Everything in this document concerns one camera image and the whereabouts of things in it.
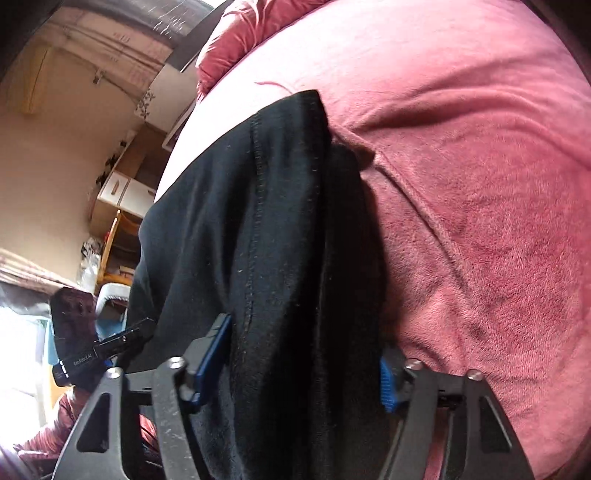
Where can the pink bed sheet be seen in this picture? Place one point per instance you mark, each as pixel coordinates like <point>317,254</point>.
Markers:
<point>472,122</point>

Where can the black pants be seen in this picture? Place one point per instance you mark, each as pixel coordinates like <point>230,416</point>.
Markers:
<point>274,225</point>

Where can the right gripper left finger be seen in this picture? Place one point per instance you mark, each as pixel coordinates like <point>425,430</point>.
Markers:
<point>137,425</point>

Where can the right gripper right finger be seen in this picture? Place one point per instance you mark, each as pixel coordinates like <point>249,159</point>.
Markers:
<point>447,426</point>

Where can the wooden shelf unit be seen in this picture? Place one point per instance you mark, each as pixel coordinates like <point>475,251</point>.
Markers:
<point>120,253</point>

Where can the dark headboard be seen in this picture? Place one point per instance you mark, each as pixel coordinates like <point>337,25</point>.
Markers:
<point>190,46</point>

